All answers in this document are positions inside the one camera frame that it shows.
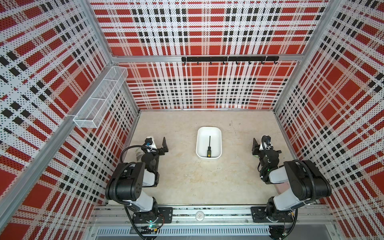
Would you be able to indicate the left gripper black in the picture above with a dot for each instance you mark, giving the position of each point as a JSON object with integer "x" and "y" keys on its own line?
{"x": 160, "y": 150}

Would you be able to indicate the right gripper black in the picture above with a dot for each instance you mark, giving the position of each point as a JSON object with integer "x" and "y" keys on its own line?
{"x": 255, "y": 147}

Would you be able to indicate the black screwdriver yellow tip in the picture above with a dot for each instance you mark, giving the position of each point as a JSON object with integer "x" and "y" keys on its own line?
{"x": 209, "y": 151}

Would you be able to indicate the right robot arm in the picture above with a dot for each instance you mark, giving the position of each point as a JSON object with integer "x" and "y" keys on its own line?
{"x": 306, "y": 183}

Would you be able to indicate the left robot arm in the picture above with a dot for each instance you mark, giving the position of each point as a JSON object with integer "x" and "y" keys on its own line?
{"x": 128, "y": 180}

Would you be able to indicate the white plastic bin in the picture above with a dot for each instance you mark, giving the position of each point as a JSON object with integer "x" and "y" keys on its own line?
{"x": 203, "y": 142}

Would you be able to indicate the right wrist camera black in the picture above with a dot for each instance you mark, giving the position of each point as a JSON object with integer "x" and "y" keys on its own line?
{"x": 266, "y": 143}

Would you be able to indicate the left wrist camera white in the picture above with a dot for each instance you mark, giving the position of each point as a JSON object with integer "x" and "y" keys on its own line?
{"x": 149, "y": 142}

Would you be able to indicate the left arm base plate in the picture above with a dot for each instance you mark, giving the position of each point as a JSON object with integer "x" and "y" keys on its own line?
{"x": 157, "y": 216}

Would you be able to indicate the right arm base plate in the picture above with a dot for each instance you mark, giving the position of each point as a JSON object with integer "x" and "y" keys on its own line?
{"x": 262, "y": 215}

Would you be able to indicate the white wire mesh basket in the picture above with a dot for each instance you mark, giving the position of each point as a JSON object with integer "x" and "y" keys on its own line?
{"x": 94, "y": 110}

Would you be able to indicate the black hook rail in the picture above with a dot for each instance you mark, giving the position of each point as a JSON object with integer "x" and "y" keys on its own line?
{"x": 261, "y": 59}

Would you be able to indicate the aluminium front rail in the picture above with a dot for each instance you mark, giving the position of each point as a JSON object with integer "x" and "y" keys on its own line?
{"x": 182, "y": 215}

